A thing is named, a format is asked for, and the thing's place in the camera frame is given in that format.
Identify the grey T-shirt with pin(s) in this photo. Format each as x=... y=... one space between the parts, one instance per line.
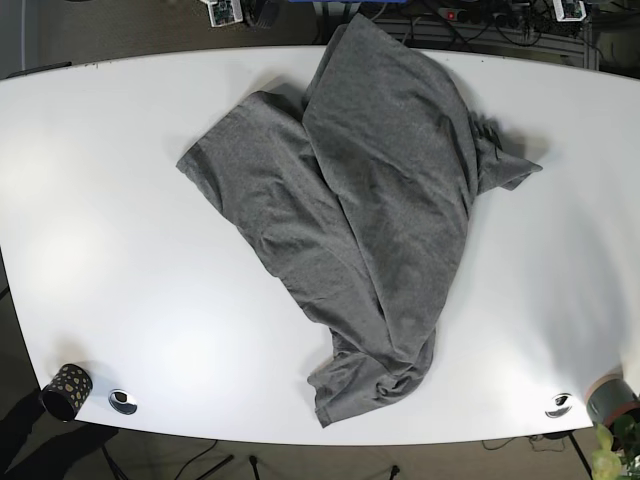
x=358 y=200

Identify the silver table grommet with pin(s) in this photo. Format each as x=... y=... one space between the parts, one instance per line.
x=559 y=405
x=122 y=402

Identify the green plant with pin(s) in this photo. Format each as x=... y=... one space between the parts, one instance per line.
x=617 y=457

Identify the left silver table grommet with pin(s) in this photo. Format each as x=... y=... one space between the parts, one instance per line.
x=122 y=402

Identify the black gold spotted cup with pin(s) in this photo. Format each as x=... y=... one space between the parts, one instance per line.
x=67 y=392

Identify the grey plant pot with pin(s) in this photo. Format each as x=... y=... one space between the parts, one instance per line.
x=609 y=398

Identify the right silver table grommet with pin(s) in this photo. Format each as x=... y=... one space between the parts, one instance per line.
x=559 y=405

